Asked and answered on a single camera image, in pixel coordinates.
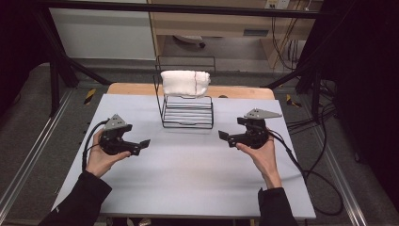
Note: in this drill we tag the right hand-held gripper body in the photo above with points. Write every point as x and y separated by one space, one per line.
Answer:
255 135

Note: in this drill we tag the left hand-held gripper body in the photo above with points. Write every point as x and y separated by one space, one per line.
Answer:
113 142

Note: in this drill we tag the white towel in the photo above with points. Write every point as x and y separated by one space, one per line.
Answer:
182 83

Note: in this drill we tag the person's left hand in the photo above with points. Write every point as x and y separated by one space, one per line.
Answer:
100 161

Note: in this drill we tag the person's right hand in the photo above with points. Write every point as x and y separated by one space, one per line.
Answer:
266 163

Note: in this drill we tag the wooden table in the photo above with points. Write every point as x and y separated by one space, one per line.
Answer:
131 89

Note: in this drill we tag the yellow black floor tape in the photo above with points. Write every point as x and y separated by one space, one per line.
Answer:
291 101
90 96

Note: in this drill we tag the white table mat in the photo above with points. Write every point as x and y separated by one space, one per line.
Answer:
188 175

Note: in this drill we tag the black metal stand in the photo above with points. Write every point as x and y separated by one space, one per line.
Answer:
55 78
315 88

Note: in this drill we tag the light wooden desk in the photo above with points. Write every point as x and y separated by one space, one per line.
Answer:
219 26

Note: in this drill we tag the office chair base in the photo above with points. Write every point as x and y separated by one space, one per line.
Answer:
189 39

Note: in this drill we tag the white cabinet panel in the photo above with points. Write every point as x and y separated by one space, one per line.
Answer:
100 34

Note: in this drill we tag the white power strip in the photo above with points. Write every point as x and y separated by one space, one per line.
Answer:
277 3

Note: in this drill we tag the aluminium floor rail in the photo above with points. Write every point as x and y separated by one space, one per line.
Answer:
34 147
342 175

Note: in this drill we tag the black frame crossbar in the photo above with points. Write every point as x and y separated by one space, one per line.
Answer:
188 9

